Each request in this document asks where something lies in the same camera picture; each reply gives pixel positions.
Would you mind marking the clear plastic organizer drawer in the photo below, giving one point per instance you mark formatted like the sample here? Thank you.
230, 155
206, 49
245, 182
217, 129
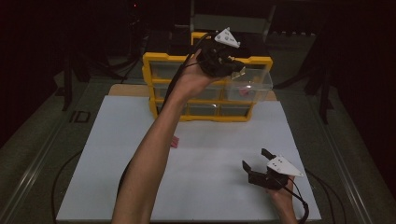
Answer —
255, 87

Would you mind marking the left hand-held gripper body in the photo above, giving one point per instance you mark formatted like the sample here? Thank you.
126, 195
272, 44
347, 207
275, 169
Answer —
214, 60

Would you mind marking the yellow drawer organizer cabinet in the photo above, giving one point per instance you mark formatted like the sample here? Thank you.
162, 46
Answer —
174, 58

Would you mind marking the grid of clear bins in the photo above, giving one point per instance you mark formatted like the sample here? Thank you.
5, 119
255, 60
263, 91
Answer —
163, 71

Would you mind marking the white table sheet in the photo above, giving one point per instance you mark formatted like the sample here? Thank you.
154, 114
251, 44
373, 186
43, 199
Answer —
218, 186

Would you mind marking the person's left hand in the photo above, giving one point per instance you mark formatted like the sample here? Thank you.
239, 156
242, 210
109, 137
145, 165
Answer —
191, 82

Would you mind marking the person's right hand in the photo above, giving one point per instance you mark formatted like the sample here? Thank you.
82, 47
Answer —
281, 199

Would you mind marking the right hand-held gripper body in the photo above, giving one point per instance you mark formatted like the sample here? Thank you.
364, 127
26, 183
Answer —
269, 182

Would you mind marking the small red binder clip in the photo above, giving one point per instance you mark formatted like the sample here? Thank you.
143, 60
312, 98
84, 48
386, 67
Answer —
245, 91

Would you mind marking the large pink binder clip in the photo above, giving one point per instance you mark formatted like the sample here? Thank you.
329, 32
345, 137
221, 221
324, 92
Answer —
175, 142

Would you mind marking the black metal stand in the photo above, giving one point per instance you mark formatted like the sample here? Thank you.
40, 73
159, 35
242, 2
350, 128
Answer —
323, 93
67, 81

